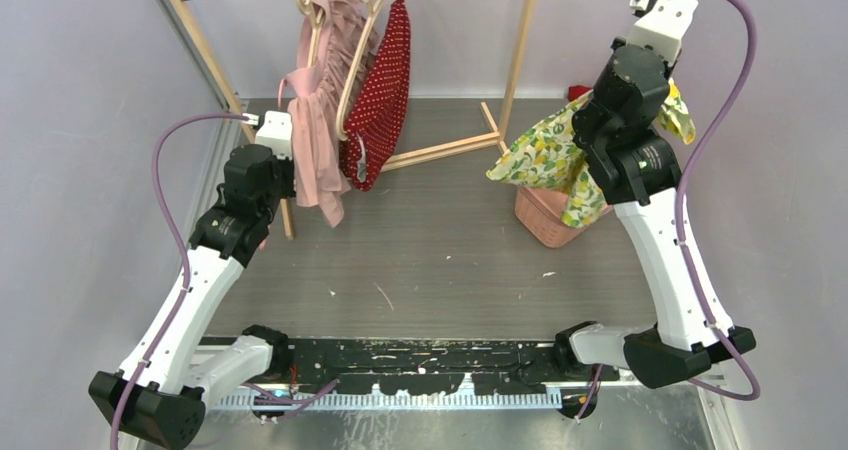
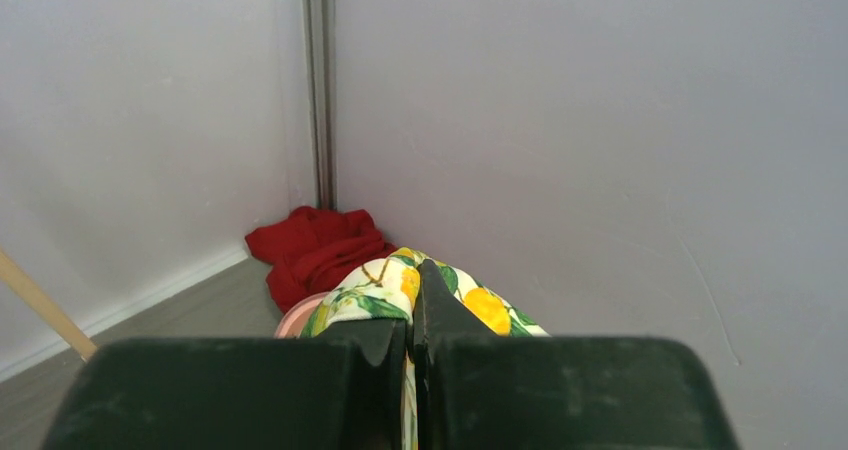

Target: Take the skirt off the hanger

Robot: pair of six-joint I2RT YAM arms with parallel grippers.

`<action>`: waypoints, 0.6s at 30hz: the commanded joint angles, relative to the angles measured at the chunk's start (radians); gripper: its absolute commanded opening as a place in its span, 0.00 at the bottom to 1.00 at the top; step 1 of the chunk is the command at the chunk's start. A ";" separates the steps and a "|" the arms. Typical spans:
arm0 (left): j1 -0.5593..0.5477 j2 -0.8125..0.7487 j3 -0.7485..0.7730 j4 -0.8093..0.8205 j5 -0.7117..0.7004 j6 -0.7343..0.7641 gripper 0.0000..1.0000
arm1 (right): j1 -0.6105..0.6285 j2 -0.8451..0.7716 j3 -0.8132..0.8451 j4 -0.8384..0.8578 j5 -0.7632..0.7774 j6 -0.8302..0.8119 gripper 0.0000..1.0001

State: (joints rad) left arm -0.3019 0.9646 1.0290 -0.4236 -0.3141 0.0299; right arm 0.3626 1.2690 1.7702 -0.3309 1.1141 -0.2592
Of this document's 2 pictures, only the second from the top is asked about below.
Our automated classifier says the wooden clothes rack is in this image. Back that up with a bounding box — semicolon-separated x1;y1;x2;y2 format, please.
1;251;97;361

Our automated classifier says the lemon print skirt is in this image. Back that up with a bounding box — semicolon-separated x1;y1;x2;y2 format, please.
299;246;550;450

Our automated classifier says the metal corner rail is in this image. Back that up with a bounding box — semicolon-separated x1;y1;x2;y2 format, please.
303;0;336;210

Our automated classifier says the red cloth pile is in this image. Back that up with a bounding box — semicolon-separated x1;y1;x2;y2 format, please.
245;206;396;313

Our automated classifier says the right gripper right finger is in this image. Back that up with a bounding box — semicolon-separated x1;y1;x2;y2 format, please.
411;261;738;449

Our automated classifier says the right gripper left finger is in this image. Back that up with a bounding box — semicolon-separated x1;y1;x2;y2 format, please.
43;319;406;449

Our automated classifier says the pink laundry basket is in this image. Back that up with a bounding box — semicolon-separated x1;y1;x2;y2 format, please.
274;292;328;338

